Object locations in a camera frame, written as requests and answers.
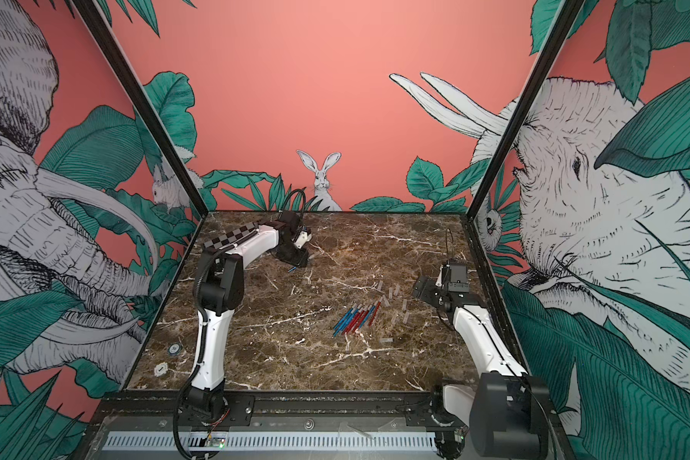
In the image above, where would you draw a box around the white perforated cable duct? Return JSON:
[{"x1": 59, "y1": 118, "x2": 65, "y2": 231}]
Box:
[{"x1": 101, "y1": 431, "x2": 437, "y2": 453}]

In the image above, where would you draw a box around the blue knife bottom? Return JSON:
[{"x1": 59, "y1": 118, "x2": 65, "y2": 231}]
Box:
[{"x1": 358, "y1": 302, "x2": 381, "y2": 330}]

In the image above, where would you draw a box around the right black frame post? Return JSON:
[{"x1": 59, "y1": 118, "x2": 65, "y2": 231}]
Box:
[{"x1": 467, "y1": 0, "x2": 584, "y2": 222}]

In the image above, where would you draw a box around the white round table grommet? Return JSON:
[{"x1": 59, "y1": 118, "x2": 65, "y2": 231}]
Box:
[{"x1": 153, "y1": 362, "x2": 169, "y2": 377}]

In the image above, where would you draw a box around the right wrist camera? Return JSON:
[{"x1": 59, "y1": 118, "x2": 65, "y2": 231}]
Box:
[{"x1": 435, "y1": 269, "x2": 445, "y2": 288}]

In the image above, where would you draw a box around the round table hole grommet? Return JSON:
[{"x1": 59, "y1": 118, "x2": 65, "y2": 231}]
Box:
[{"x1": 168, "y1": 343, "x2": 182, "y2": 357}]

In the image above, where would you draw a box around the black front rail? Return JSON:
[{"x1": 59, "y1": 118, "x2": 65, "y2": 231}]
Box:
[{"x1": 92, "y1": 390, "x2": 466, "y2": 429}]

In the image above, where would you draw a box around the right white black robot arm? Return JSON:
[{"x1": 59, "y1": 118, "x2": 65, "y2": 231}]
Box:
[{"x1": 412, "y1": 259, "x2": 550, "y2": 459}]

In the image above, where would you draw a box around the black frame post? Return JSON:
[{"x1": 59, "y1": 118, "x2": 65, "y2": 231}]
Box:
[
  {"x1": 72, "y1": 0, "x2": 208, "y2": 220},
  {"x1": 467, "y1": 0, "x2": 584, "y2": 222}
]

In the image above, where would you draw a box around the left black camera cable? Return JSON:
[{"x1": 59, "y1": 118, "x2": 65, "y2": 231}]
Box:
[{"x1": 280, "y1": 188, "x2": 309, "y2": 220}]

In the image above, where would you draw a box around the left black frame post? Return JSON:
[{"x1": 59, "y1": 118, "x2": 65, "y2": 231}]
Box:
[{"x1": 72, "y1": 0, "x2": 208, "y2": 220}]

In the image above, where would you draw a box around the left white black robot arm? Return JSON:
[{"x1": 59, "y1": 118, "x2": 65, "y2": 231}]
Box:
[{"x1": 180, "y1": 211, "x2": 312, "y2": 420}]

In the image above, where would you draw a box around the black white checkerboard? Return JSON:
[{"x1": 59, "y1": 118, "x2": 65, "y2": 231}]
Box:
[{"x1": 203, "y1": 222, "x2": 259, "y2": 251}]

